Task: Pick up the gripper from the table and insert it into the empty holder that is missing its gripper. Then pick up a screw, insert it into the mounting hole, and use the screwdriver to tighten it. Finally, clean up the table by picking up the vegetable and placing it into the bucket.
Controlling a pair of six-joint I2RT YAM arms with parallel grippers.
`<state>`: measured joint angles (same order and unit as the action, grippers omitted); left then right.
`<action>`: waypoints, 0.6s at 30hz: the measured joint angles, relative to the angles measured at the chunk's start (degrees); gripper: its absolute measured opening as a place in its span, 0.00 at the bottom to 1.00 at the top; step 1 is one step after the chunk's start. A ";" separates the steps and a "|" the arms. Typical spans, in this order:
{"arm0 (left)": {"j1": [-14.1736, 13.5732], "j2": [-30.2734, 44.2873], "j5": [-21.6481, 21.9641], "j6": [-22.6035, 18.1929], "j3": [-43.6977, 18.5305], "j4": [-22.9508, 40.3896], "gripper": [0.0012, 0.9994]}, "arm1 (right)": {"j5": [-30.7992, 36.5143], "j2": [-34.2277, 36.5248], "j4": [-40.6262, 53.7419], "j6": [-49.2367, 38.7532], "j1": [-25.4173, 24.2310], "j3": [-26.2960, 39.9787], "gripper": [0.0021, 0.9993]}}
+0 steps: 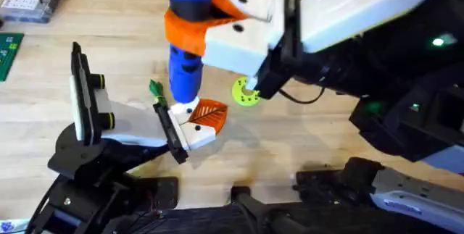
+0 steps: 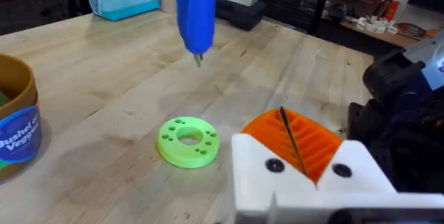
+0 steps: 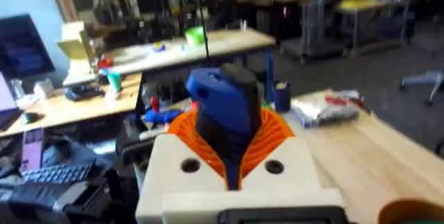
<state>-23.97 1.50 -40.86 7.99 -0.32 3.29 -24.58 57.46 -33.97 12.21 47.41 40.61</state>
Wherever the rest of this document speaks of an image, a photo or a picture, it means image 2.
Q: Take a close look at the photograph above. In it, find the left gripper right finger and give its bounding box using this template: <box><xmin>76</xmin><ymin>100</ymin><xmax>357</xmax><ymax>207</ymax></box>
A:
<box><xmin>281</xmin><ymin>107</ymin><xmax>397</xmax><ymax>194</ymax></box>

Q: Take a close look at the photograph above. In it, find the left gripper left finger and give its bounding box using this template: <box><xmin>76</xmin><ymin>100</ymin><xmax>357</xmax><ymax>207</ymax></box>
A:
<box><xmin>230</xmin><ymin>107</ymin><xmax>318</xmax><ymax>218</ymax></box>

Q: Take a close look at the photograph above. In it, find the black tool case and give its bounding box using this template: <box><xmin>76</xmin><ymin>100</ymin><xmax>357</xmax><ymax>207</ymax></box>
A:
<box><xmin>215</xmin><ymin>0</ymin><xmax>267</xmax><ymax>32</ymax></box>

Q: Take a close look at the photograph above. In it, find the wooden side desk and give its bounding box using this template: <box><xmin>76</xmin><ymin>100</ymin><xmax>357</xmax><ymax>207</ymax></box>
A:
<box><xmin>321</xmin><ymin>14</ymin><xmax>438</xmax><ymax>49</ymax></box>

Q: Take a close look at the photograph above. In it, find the blue electric screwdriver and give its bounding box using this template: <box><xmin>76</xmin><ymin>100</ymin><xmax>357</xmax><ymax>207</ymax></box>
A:
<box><xmin>175</xmin><ymin>0</ymin><xmax>218</xmax><ymax>68</ymax></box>

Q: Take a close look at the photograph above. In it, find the brown toy tub blue label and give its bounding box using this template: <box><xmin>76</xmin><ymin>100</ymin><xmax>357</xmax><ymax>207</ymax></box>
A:
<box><xmin>0</xmin><ymin>53</ymin><xmax>43</xmax><ymax>180</ymax></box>

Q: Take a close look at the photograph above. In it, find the green disc with holes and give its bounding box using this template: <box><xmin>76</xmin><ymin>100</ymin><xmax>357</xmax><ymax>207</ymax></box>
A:
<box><xmin>156</xmin><ymin>116</ymin><xmax>221</xmax><ymax>169</ymax></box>

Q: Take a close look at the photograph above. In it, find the heap of white parts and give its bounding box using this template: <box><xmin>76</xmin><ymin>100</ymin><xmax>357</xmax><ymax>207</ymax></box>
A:
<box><xmin>355</xmin><ymin>15</ymin><xmax>400</xmax><ymax>35</ymax></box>

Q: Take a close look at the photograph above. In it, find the red bottle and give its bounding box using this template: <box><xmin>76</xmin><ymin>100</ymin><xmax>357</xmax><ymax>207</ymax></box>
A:
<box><xmin>384</xmin><ymin>0</ymin><xmax>400</xmax><ymax>22</ymax></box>

